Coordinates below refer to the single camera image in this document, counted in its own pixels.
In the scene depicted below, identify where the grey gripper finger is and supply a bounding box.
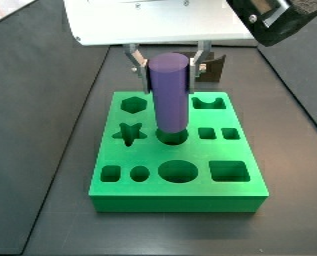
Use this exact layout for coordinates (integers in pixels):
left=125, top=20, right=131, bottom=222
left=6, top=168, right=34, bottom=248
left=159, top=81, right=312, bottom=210
left=123, top=44, right=149, bottom=94
left=188, top=40, right=211, bottom=93

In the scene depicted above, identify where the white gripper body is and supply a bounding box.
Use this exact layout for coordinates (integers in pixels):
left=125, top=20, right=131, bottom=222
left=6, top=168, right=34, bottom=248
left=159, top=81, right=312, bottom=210
left=63, top=0, right=252, bottom=45

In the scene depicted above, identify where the purple cylinder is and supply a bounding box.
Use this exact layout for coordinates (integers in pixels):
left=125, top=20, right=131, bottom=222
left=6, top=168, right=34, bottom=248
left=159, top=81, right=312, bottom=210
left=148, top=53, right=188, bottom=133

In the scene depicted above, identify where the black curved cradle stand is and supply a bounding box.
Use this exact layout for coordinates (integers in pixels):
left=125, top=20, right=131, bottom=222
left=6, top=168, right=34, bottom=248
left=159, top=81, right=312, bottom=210
left=181, top=52, right=225, bottom=83

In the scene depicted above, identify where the green shape sorter block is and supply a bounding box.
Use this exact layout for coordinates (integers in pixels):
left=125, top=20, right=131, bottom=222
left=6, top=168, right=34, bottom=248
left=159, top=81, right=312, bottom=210
left=88, top=92, right=268, bottom=212

